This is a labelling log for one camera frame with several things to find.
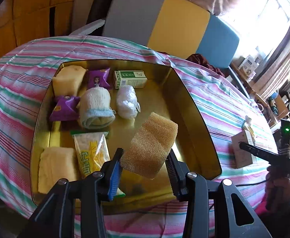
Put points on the wooden desk with clutter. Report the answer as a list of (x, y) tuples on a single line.
[(275, 100)]

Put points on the white cardboard box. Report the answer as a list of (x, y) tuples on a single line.
[(242, 158)]

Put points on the white plastic bag ball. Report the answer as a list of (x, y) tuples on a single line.
[(127, 104)]

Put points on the grey yellow blue chair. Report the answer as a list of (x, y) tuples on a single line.
[(176, 27)]

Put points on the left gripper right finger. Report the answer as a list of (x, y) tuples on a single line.
[(233, 215)]

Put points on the person right hand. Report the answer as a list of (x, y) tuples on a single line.
[(277, 189)]

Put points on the striped bed sheet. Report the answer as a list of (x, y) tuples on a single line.
[(26, 72)]

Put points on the white knit sock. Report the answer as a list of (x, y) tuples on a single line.
[(94, 111)]

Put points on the green white small box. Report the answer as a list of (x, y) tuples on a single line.
[(135, 78)]

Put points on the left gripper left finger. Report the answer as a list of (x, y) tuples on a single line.
[(55, 216)]

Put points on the purple snack packet with cartoon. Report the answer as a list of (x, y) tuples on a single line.
[(98, 78)]

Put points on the yellow sponge block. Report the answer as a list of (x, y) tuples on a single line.
[(56, 163), (68, 81), (150, 146)]

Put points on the green rice cracker packet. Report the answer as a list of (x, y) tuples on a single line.
[(91, 153)]

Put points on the red cloth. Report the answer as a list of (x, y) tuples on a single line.
[(201, 60)]

